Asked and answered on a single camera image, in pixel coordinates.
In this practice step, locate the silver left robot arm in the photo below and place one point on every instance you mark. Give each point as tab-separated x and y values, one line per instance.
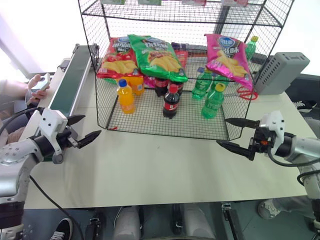
15	155

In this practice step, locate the white smartphone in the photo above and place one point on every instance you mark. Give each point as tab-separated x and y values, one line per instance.
42	82

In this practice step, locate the green soda bottle yellow cap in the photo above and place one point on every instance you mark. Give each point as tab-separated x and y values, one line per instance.
250	48
212	103

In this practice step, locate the black sneaker white laces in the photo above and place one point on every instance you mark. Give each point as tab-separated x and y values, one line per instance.
62	228

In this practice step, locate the black table clamp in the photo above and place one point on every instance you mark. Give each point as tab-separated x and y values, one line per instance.
93	228
232	221

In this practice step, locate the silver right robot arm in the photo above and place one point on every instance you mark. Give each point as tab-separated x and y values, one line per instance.
305	148

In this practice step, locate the green potato chips bag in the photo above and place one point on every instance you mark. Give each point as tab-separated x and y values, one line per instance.
157	58

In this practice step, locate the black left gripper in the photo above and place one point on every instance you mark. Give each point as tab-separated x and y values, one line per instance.
65	140

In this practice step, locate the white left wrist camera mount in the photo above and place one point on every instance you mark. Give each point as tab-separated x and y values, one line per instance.
51	121

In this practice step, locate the grey plastic vented box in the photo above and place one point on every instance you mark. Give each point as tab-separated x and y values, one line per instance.
280	72

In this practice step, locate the person's bare hand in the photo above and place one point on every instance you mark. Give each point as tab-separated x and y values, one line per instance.
37	96

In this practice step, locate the magenta snack bag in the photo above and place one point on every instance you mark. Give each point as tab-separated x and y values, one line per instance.
149	82

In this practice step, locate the small red snack bag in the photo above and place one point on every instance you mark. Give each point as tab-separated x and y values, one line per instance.
182	58

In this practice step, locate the orange soda bottle blue cap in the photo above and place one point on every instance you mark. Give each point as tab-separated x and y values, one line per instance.
126	98

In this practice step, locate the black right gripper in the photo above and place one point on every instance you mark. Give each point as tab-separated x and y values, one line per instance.
260	145

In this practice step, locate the grey rounded robot leg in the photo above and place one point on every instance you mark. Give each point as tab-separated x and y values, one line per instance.
126	222
198	221

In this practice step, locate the green snack pack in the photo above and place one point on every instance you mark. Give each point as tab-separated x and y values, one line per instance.
150	2
112	1

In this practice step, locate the black and white sneaker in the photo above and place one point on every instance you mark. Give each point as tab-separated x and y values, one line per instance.
303	105

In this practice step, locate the green conveyor belt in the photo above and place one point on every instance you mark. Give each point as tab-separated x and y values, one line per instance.
68	82

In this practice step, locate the dark purple snack bag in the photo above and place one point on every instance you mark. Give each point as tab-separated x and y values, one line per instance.
180	46

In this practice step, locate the pink snack pack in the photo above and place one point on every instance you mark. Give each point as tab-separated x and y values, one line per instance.
234	2
194	2

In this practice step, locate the red potato chips bag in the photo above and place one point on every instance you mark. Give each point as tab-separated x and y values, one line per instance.
117	60

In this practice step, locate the grey sneaker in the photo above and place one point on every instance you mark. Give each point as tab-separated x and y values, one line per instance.
266	208

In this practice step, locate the pink potato chips bag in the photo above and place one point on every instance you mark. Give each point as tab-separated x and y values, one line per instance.
230	62

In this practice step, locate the person's sleeved forearm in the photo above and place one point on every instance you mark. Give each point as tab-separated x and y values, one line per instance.
11	88

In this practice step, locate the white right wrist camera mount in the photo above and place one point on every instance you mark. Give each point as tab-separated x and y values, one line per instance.
273	125

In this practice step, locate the cola bottle red cap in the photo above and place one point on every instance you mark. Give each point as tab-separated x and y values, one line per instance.
171	103

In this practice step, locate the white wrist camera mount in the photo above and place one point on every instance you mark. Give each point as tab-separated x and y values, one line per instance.
273	125
51	121

